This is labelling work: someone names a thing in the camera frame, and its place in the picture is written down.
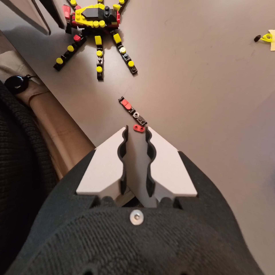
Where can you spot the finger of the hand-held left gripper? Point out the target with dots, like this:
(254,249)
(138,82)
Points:
(52,10)
(23,9)

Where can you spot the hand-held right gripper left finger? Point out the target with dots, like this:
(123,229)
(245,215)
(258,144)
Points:
(101,171)

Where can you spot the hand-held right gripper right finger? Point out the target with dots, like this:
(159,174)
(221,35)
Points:
(171,171)

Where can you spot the black and yellow lego spider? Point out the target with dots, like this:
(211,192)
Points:
(92,12)

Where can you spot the small red lego plate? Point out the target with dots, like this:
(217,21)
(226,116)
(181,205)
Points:
(138,128)

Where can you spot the black lego leg strip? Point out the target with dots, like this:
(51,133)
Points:
(140,119)

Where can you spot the person's tan trousers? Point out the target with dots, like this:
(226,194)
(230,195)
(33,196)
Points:
(53,129)

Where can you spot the black round badge reel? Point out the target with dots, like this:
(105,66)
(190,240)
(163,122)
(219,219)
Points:
(15,83)

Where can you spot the person's black sweater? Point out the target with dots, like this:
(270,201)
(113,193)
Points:
(17,161)

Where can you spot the beige masking tape strip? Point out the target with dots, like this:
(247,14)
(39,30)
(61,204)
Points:
(272,46)

